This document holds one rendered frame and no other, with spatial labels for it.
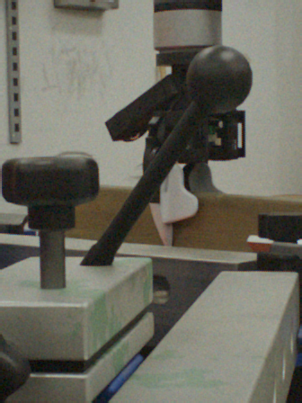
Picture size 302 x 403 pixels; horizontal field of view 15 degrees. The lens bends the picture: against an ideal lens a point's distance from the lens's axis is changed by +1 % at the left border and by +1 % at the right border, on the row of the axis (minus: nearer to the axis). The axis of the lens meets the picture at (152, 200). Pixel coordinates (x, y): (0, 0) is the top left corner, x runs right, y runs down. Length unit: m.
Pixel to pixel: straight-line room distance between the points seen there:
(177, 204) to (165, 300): 0.39
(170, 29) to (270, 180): 3.77
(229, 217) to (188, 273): 0.40
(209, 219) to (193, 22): 0.21
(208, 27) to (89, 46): 2.87
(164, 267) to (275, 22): 4.22
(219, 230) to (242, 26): 3.63
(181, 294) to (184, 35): 0.46
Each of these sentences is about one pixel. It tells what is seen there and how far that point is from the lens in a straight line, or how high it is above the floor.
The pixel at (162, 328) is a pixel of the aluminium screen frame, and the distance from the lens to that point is 0.93.
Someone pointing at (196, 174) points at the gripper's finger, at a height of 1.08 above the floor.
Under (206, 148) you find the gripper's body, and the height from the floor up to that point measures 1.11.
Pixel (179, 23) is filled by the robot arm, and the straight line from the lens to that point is 1.21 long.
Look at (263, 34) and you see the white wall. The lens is 4.93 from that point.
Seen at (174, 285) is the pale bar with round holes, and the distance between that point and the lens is 0.81.
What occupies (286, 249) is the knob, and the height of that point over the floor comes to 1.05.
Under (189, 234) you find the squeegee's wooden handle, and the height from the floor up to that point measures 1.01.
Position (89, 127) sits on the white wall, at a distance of 4.06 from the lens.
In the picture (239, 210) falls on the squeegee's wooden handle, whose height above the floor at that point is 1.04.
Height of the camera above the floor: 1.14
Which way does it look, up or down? 4 degrees down
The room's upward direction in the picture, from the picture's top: 1 degrees counter-clockwise
